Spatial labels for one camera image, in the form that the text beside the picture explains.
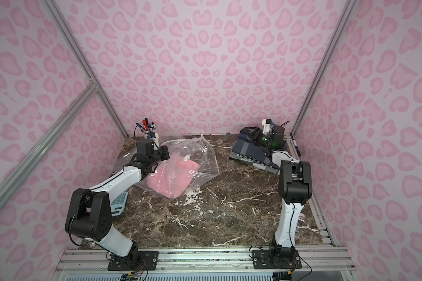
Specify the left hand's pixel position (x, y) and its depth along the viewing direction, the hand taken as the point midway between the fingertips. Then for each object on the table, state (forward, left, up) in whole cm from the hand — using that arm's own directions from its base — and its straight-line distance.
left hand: (168, 145), depth 91 cm
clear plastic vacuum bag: (+6, -15, -11) cm, 20 cm away
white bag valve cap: (-1, -8, -9) cm, 13 cm away
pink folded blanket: (-15, -2, -9) cm, 17 cm away
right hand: (+9, -40, +3) cm, 41 cm away
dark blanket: (+11, -40, -9) cm, 43 cm away
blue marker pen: (+18, +21, -5) cm, 28 cm away
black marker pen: (+21, +15, -5) cm, 26 cm away
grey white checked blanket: (0, -47, -11) cm, 48 cm away
